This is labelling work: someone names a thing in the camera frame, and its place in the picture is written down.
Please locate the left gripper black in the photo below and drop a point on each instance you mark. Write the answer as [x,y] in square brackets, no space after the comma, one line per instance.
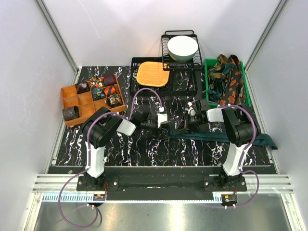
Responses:
[162,135]

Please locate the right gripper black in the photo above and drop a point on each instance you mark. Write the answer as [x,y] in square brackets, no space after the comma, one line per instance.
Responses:
[190,121]

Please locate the dark green tie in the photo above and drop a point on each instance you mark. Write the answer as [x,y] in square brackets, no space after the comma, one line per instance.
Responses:
[261,140]

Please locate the brown blue tie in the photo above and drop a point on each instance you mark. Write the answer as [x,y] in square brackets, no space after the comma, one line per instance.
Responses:
[70,113]

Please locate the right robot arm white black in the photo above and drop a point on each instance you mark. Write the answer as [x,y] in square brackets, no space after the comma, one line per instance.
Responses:
[241,131]

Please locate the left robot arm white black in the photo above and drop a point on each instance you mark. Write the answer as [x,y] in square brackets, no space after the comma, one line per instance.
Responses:
[103,124]

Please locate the navy tie orange flowers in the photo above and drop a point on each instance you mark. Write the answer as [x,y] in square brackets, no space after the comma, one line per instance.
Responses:
[234,90]

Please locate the rolled beige patterned tie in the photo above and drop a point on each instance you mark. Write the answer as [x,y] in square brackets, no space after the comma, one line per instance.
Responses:
[114,100]

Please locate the brown teal patterned tie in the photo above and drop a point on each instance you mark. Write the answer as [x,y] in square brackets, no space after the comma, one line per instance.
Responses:
[218,75]

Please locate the orange woven pot holder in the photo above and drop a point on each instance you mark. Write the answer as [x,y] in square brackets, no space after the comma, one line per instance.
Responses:
[151,74]

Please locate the rolled navy orange striped tie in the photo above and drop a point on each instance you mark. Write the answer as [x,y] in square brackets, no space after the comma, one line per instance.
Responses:
[112,89]

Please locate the green plastic bin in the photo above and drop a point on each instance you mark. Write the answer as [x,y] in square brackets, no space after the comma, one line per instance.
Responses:
[211,96]

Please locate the rolled maroon striped tie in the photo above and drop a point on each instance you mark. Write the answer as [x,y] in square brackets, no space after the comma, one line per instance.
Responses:
[109,79]

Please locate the rolled blue paisley tie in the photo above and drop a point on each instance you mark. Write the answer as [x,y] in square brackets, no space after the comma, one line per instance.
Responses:
[98,94]

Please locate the white bowl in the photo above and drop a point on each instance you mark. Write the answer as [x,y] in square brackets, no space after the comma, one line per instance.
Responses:
[182,48]

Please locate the orange wooden divided box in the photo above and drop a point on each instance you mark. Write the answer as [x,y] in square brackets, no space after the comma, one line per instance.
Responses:
[85,103]

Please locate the rolled colourful floral tie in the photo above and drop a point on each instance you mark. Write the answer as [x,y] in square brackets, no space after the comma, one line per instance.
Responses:
[97,82]

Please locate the rolled dark floral tie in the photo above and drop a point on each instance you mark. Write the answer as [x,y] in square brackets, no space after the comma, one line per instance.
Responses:
[82,87]

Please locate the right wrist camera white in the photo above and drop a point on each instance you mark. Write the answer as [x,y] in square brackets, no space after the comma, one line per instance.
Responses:
[191,109]

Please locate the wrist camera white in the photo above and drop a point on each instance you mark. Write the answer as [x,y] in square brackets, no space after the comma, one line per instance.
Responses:
[191,109]
[162,117]

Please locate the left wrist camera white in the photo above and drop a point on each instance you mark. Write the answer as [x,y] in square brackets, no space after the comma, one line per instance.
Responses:
[162,117]

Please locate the black wire tray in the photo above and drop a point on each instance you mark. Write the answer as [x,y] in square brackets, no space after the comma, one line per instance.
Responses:
[180,83]

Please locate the black wire dish rack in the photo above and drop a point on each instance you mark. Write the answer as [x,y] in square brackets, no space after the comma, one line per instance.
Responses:
[168,63]

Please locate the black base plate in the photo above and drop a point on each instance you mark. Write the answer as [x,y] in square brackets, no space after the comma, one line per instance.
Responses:
[159,184]

